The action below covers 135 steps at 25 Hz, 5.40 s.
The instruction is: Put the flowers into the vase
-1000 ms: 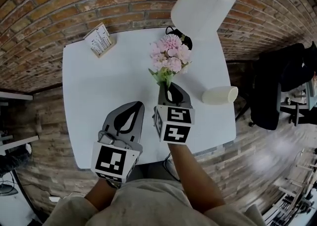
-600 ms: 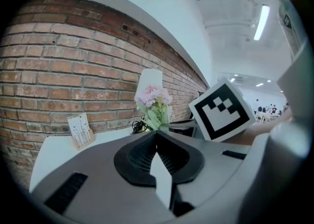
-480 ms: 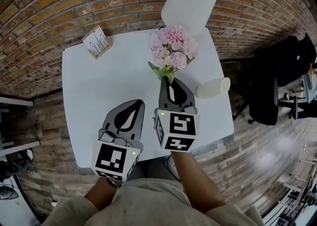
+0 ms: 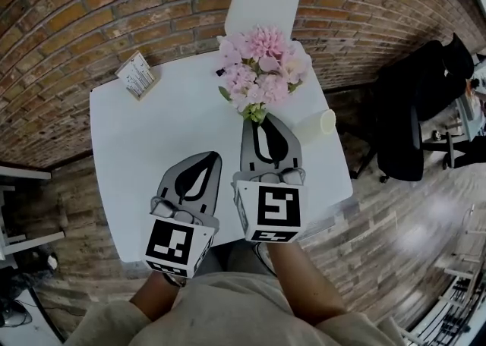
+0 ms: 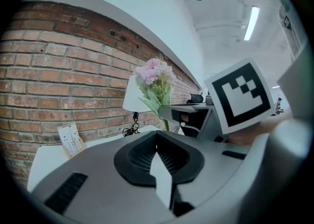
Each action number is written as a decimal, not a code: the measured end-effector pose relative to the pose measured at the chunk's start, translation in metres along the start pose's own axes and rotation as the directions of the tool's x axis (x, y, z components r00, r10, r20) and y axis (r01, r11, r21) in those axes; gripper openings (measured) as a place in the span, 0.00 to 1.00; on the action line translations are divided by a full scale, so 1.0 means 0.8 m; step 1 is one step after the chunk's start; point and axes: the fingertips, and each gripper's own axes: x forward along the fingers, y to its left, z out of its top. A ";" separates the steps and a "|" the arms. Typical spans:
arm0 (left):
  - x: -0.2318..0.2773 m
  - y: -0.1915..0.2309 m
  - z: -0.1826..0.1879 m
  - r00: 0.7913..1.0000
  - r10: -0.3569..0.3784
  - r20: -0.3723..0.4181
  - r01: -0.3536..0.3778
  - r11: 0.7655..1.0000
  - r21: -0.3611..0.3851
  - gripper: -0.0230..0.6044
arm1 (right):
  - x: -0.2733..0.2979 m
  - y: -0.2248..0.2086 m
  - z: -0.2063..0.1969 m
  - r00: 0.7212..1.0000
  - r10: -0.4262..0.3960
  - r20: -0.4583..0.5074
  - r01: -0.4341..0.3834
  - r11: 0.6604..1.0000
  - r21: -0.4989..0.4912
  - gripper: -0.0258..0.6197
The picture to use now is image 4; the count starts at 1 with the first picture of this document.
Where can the pink flowers bunch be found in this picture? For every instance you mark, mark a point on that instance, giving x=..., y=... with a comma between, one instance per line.
x=262, y=48

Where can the orange box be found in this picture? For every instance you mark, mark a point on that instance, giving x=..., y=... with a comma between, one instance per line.
x=471, y=90

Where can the glass top desk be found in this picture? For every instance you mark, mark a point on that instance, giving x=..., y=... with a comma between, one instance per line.
x=465, y=117

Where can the white metal rack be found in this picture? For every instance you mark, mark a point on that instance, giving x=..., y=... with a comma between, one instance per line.
x=455, y=299

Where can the person's right forearm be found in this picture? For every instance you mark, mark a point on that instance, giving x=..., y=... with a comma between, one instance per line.
x=303, y=287

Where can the white table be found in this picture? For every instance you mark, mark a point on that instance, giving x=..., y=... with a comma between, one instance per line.
x=152, y=139

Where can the person's left forearm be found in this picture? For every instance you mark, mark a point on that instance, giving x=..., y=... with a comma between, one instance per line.
x=155, y=299

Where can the person's beige shirt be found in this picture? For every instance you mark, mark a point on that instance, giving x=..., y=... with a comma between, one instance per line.
x=228, y=314

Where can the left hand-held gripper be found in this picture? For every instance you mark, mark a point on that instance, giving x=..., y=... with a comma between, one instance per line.
x=167, y=242

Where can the black office chair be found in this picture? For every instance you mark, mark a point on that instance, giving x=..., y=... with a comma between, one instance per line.
x=410, y=109

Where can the white vase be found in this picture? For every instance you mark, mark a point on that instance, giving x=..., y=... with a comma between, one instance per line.
x=315, y=124

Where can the wooden card stand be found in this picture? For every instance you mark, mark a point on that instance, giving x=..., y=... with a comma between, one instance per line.
x=136, y=75

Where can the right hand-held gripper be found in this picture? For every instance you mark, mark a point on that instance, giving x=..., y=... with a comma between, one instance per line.
x=277, y=208

